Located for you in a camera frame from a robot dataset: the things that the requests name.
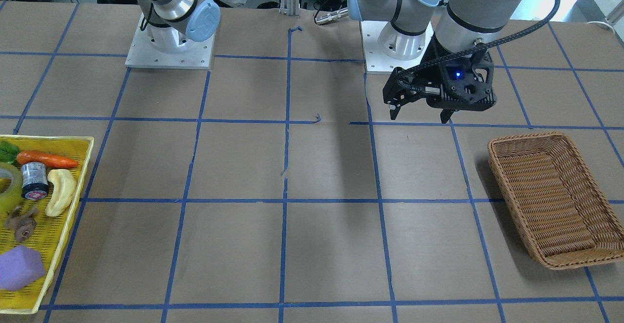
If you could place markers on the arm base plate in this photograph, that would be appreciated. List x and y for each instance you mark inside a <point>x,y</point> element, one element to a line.
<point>385,48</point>
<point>167,48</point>

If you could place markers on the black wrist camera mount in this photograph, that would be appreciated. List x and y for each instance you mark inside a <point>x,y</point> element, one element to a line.
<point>464,84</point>

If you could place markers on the brown toy animal figure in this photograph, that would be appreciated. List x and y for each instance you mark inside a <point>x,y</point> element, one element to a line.
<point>23,224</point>

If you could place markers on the yellow plastic tray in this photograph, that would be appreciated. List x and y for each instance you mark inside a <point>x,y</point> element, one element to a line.
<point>51,234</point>

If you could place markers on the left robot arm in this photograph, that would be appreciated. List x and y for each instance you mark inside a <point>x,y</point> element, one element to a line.
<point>454,36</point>

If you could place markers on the orange toy carrot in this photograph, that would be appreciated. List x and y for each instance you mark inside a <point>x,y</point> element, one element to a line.
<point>11,154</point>

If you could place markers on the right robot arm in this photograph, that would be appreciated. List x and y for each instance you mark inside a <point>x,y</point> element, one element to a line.
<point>180,27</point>

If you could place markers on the yellow tape roll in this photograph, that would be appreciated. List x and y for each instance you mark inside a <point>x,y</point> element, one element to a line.
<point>10,193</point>

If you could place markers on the purple foam block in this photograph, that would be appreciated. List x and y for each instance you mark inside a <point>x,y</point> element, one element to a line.
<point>20,267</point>

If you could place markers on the small dark can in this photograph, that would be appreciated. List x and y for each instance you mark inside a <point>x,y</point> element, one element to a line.
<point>34,181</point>

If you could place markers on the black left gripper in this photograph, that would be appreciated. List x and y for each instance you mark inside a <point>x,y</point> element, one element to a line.
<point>433,71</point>

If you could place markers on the brown wicker basket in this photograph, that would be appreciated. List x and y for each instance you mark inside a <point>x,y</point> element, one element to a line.
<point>562,216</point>

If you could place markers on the silver metal cylinder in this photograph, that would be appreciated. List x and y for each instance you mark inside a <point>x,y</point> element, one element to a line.
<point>331,17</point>

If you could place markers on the yellow toy banana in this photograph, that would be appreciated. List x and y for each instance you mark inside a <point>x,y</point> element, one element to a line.
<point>64,187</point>

